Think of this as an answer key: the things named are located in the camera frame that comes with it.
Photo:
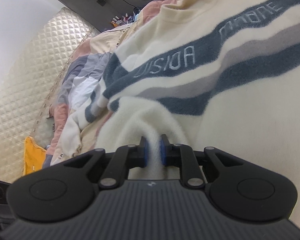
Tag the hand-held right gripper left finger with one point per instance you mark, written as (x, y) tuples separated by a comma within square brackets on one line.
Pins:
[(145, 152)]

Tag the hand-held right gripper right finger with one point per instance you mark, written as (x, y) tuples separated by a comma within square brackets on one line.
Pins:
[(162, 152)]

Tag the cream sweater with blue stripes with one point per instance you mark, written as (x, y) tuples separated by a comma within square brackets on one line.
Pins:
[(240, 142)]

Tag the yellow cloth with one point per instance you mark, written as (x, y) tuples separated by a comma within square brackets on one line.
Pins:
[(33, 155)]

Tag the patchwork plaid quilt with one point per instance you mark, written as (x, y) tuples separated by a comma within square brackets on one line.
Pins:
[(85, 67)]

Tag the cream quilted headboard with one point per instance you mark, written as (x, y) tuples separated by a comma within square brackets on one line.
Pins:
[(27, 80)]

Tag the group of cosmetic bottles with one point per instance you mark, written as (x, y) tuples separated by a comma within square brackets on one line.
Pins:
[(116, 20)]

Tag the black wall charger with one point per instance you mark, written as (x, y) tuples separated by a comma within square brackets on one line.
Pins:
[(101, 0)]

